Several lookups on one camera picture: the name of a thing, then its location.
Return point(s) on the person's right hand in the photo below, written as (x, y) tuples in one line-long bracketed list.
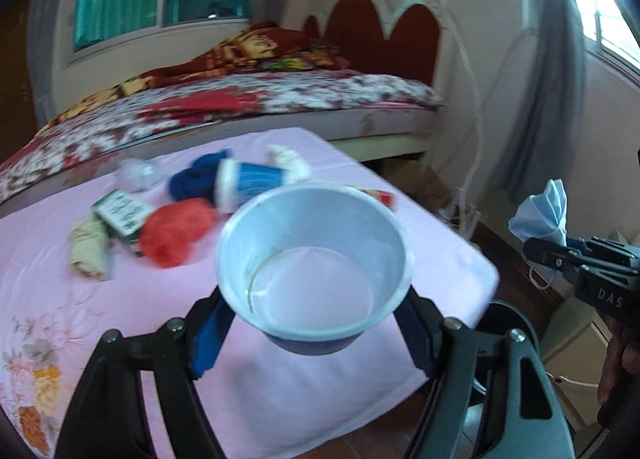
[(622, 354)]

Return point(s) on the green white small carton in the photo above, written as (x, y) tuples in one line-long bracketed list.
[(124, 216)]

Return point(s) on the white paper cup blue base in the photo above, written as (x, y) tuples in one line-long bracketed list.
[(314, 265)]

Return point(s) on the blue crumpled cloth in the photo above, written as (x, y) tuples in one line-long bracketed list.
[(199, 179)]

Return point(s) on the light blue face mask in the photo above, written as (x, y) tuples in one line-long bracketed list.
[(542, 216)]

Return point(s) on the grey curtain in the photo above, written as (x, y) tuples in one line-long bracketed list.
[(544, 140)]

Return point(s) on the side window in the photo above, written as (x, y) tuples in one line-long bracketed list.
[(605, 27)]

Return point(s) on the red scalloped headboard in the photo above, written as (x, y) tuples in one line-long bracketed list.
[(355, 28)]

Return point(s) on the red plastic bag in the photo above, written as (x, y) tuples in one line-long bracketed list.
[(169, 234)]

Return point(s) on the beige paper wrapper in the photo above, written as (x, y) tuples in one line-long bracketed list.
[(90, 249)]

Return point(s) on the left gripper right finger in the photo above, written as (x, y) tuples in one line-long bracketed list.
[(495, 366)]

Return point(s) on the bed with floral sheet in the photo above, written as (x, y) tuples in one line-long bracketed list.
[(335, 104)]

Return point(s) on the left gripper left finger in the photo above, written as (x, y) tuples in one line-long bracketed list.
[(135, 389)]

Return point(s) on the white crumpled tissue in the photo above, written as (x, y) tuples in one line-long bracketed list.
[(294, 166)]

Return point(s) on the red patterned blanket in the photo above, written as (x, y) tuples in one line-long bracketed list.
[(261, 47)]

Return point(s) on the cardboard box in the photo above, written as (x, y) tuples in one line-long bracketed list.
[(421, 185)]

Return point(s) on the red snack wrapper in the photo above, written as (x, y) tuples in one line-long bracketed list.
[(386, 198)]

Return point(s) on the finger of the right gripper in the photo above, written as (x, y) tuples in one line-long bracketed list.
[(612, 249), (553, 255)]

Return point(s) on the pink floral table cloth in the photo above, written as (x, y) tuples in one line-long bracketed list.
[(262, 402)]

